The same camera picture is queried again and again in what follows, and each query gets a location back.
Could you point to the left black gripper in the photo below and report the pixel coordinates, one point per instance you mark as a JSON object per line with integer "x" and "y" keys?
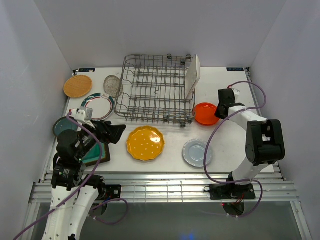
{"x": 116, "y": 130}

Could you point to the orange round plate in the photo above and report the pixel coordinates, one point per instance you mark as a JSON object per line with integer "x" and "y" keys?
{"x": 205, "y": 114}

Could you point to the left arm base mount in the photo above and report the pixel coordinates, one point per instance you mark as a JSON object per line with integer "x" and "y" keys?
{"x": 109, "y": 192}

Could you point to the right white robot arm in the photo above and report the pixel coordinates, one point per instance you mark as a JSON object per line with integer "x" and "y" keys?
{"x": 264, "y": 141}

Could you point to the yellow dotted scalloped plate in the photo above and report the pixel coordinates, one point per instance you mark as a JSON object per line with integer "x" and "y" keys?
{"x": 145, "y": 143}

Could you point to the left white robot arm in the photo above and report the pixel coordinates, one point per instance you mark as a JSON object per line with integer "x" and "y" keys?
{"x": 72, "y": 194}

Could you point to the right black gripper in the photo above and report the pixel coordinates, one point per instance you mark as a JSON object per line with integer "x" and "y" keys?
{"x": 217, "y": 113}

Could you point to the grey wire dish rack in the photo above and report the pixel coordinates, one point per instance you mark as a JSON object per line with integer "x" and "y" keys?
{"x": 153, "y": 89}

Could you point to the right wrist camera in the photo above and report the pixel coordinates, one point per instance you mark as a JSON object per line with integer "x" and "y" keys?
{"x": 236, "y": 93}

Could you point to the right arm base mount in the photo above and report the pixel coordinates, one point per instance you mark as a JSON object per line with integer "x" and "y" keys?
{"x": 230, "y": 192}

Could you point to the dark teal round plate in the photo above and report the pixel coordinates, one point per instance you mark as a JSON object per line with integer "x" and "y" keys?
{"x": 62, "y": 125}

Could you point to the woven bamboo round plate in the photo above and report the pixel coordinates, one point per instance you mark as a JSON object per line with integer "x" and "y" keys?
{"x": 78, "y": 86}

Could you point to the light blue scalloped plate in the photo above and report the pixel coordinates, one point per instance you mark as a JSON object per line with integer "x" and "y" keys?
{"x": 193, "y": 152}

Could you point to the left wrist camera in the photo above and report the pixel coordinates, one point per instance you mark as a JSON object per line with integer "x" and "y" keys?
{"x": 82, "y": 115}

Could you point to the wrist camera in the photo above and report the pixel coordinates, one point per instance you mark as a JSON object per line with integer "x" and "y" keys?
{"x": 236, "y": 93}
{"x": 82, "y": 115}

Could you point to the white rectangular plate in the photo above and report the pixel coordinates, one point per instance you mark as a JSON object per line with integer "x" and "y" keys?
{"x": 192, "y": 77}

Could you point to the white plate green rim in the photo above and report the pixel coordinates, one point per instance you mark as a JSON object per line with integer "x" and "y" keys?
{"x": 102, "y": 105}

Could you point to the speckled beige small plate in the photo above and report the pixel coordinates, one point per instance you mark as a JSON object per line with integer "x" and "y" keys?
{"x": 113, "y": 86}

